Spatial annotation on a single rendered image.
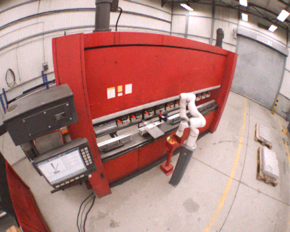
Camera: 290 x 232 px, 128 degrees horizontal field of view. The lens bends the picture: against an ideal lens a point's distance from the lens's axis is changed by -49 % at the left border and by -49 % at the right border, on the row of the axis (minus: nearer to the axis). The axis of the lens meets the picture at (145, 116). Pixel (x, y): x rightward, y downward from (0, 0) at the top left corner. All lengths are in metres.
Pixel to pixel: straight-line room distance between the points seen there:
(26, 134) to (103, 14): 1.18
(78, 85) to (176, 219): 2.24
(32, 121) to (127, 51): 1.08
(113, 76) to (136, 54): 0.34
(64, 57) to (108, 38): 0.48
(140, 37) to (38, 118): 1.18
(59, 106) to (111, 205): 1.91
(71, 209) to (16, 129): 1.90
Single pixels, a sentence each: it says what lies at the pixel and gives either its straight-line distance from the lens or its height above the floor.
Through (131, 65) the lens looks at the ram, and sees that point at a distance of 1.49.
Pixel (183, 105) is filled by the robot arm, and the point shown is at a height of 1.38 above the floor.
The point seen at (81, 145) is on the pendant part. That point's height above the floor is 1.58.
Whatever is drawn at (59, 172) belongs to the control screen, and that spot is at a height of 1.42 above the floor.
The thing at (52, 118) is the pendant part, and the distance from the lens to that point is 0.84.
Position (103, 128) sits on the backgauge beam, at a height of 0.98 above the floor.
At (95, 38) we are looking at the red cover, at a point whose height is 2.24.
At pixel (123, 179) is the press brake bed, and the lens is 2.54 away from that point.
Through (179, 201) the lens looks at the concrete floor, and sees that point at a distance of 2.49.
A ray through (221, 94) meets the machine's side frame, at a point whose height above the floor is 1.17.
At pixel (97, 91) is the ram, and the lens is 1.40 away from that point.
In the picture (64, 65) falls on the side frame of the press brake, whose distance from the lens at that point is 1.07.
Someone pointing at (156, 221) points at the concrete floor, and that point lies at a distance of 2.30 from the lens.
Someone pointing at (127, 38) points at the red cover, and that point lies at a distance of 1.40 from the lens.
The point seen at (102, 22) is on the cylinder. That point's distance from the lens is 1.40.
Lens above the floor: 2.23
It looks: 33 degrees down
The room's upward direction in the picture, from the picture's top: 4 degrees clockwise
